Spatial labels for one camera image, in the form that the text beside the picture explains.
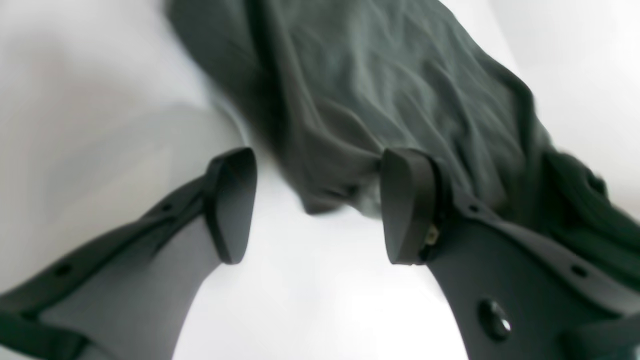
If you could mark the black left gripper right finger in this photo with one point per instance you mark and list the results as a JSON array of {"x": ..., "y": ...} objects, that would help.
[{"x": 515, "y": 294}]

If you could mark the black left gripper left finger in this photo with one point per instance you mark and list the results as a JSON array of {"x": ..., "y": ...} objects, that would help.
[{"x": 125, "y": 295}]

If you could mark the dark grey t-shirt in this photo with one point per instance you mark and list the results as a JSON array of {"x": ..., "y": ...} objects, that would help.
[{"x": 330, "y": 84}]

